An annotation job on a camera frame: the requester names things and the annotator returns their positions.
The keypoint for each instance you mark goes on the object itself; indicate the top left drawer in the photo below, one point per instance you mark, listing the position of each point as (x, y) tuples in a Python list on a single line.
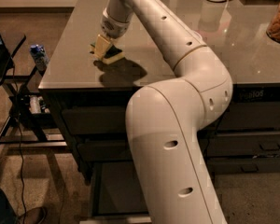
[(95, 119)]

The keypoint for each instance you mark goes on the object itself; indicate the dark chip bag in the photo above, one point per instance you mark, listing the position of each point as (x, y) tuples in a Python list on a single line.
[(252, 95)]

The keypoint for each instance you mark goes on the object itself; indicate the middle right drawer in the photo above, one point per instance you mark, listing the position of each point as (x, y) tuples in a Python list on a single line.
[(242, 144)]

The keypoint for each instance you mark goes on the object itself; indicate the top right drawer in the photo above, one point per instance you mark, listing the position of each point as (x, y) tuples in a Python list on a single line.
[(251, 116)]

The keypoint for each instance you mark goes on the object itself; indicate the plastic water bottle blue cap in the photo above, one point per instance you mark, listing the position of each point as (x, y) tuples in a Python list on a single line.
[(40, 57)]

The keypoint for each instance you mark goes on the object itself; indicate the bottom right drawer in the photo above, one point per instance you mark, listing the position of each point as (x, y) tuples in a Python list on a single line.
[(244, 166)]

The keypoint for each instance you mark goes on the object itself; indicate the black side table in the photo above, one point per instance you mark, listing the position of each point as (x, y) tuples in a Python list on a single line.
[(21, 126)]

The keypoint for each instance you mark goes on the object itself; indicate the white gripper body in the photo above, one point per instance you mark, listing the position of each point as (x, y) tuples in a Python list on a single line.
[(114, 28)]

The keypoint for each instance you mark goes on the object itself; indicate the middle left drawer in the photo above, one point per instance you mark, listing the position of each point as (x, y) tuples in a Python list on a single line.
[(105, 150)]

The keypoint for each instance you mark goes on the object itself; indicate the brown shoe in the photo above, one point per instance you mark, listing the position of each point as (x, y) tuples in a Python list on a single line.
[(34, 216)]

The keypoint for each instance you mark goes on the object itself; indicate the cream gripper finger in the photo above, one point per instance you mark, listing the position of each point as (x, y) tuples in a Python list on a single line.
[(102, 46)]

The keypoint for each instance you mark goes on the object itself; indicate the open bottom left drawer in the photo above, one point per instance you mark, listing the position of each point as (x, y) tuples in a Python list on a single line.
[(116, 195)]

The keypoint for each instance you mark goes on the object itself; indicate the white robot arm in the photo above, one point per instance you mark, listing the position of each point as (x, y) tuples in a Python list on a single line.
[(163, 118)]

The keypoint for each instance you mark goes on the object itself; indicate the green and yellow sponge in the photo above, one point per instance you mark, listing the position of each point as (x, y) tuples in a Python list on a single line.
[(112, 55)]

